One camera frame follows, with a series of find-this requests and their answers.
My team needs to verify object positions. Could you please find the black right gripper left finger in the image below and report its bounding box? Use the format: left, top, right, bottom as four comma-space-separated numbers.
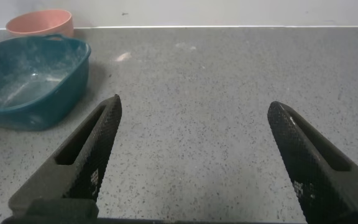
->
7, 94, 123, 219

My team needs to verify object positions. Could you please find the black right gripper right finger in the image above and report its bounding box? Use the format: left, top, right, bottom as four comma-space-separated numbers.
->
267, 101, 358, 223

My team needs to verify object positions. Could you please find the pink ribbed bowl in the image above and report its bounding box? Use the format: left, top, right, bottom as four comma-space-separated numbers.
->
5, 9, 75, 39

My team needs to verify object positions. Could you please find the teal plastic basin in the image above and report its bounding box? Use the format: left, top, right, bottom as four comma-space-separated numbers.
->
0, 33, 92, 131

